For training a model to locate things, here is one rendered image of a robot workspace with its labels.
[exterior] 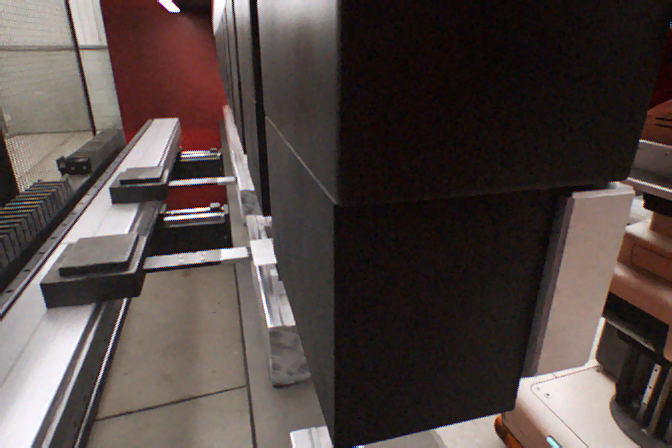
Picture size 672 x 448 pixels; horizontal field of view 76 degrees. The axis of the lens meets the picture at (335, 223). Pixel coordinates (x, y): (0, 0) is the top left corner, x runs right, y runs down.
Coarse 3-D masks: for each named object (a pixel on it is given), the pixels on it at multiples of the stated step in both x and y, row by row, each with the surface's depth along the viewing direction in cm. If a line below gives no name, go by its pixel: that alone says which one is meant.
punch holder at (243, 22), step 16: (240, 0) 31; (256, 0) 25; (240, 16) 33; (256, 16) 26; (240, 32) 35; (256, 32) 26; (240, 48) 36; (256, 48) 26; (240, 64) 39; (256, 64) 27; (256, 80) 27; (256, 96) 27; (256, 112) 28; (256, 128) 29; (256, 144) 30; (256, 160) 31; (256, 176) 32; (256, 192) 34
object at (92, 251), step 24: (96, 240) 61; (120, 240) 61; (144, 240) 64; (72, 264) 54; (96, 264) 54; (120, 264) 55; (144, 264) 61; (168, 264) 61; (192, 264) 61; (216, 264) 62; (48, 288) 53; (72, 288) 54; (96, 288) 54; (120, 288) 55
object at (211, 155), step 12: (60, 156) 175; (180, 156) 182; (192, 156) 184; (204, 156) 186; (216, 156) 187; (60, 168) 172; (180, 168) 184; (192, 168) 186; (204, 168) 187; (216, 168) 188; (180, 180) 186
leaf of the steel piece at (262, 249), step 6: (258, 240) 69; (264, 240) 69; (270, 240) 69; (252, 246) 67; (258, 246) 67; (264, 246) 67; (270, 246) 67; (252, 252) 65; (258, 252) 65; (264, 252) 65; (270, 252) 65; (258, 258) 63; (264, 258) 63; (270, 258) 63; (258, 264) 61; (264, 264) 61; (270, 264) 62
